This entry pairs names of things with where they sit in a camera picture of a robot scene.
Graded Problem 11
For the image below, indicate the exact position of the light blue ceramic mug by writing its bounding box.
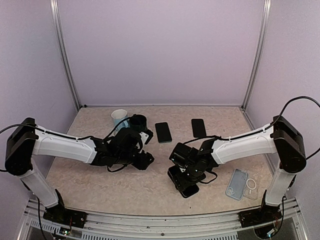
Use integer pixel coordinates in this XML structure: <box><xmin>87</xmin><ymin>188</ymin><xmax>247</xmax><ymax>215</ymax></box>
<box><xmin>111</xmin><ymin>109</ymin><xmax>128</xmax><ymax>126</ymax></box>

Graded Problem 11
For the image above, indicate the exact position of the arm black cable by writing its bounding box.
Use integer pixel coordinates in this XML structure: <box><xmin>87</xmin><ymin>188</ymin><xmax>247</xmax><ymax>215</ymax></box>
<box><xmin>0</xmin><ymin>124</ymin><xmax>35</xmax><ymax>135</ymax></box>
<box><xmin>182</xmin><ymin>96</ymin><xmax>320</xmax><ymax>161</ymax></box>

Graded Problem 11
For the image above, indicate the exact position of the right aluminium frame post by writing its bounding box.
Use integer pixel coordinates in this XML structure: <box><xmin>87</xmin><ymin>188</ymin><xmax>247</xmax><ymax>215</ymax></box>
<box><xmin>241</xmin><ymin>0</ymin><xmax>272</xmax><ymax>112</ymax></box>

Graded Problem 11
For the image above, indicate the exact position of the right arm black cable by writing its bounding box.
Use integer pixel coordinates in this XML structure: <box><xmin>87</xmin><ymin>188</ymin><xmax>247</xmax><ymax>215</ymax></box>
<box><xmin>182</xmin><ymin>96</ymin><xmax>320</xmax><ymax>161</ymax></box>

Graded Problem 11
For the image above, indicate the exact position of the aluminium frame post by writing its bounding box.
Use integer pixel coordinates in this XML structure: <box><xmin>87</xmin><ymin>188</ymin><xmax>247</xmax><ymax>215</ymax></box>
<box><xmin>50</xmin><ymin>0</ymin><xmax>82</xmax><ymax>111</ymax></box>
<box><xmin>241</xmin><ymin>0</ymin><xmax>272</xmax><ymax>112</ymax></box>

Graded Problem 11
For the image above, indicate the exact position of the black phone pink edge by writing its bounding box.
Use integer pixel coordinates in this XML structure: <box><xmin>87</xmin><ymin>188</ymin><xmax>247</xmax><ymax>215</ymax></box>
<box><xmin>180</xmin><ymin>185</ymin><xmax>199</xmax><ymax>199</ymax></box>

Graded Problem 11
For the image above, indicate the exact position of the clear magsafe phone case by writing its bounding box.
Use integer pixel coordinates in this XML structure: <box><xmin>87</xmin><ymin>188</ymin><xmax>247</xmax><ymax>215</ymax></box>
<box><xmin>243</xmin><ymin>172</ymin><xmax>261</xmax><ymax>201</ymax></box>

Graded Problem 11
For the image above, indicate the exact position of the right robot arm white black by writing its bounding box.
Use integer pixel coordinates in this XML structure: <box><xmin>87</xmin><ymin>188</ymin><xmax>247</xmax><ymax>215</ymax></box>
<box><xmin>167</xmin><ymin>115</ymin><xmax>307</xmax><ymax>222</ymax></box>

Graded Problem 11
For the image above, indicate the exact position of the dark green ceramic mug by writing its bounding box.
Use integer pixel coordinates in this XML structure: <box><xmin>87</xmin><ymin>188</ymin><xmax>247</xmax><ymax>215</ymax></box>
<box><xmin>129</xmin><ymin>114</ymin><xmax>148</xmax><ymax>133</ymax></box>

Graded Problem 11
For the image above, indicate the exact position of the front aluminium rail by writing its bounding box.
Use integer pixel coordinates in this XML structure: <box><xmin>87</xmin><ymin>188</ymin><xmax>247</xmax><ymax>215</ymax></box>
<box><xmin>15</xmin><ymin>199</ymin><xmax>309</xmax><ymax>240</ymax></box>

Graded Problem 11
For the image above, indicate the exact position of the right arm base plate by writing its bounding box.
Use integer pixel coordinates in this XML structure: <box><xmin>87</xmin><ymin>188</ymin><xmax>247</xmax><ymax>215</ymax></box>
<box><xmin>238</xmin><ymin>208</ymin><xmax>282</xmax><ymax>228</ymax></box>

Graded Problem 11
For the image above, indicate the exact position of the light blue phone case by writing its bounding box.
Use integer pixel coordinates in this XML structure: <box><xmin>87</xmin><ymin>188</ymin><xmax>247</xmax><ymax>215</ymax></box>
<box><xmin>225</xmin><ymin>168</ymin><xmax>249</xmax><ymax>201</ymax></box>

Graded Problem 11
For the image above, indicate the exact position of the black phone case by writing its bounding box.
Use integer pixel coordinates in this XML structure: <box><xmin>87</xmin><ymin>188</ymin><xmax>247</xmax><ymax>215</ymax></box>
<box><xmin>167</xmin><ymin>166</ymin><xmax>189</xmax><ymax>186</ymax></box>

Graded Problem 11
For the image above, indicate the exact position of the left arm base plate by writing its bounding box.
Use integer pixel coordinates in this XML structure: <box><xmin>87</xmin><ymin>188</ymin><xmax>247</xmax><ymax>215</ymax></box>
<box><xmin>43</xmin><ymin>208</ymin><xmax>88</xmax><ymax>229</ymax></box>

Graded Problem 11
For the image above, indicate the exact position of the left aluminium frame post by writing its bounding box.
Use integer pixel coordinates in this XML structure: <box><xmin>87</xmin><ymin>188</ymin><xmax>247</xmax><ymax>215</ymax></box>
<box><xmin>50</xmin><ymin>0</ymin><xmax>82</xmax><ymax>111</ymax></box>

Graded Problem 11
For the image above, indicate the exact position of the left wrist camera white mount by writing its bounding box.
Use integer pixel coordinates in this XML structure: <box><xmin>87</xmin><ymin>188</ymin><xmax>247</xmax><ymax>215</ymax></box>
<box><xmin>139</xmin><ymin>129</ymin><xmax>154</xmax><ymax>145</ymax></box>

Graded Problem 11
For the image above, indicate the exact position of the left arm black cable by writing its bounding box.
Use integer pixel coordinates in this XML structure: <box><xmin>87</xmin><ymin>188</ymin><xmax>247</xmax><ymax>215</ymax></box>
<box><xmin>0</xmin><ymin>124</ymin><xmax>35</xmax><ymax>135</ymax></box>

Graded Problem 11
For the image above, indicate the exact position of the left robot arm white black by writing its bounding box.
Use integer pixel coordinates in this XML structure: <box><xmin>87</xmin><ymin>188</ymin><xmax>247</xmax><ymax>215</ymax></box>
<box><xmin>4</xmin><ymin>117</ymin><xmax>154</xmax><ymax>223</ymax></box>

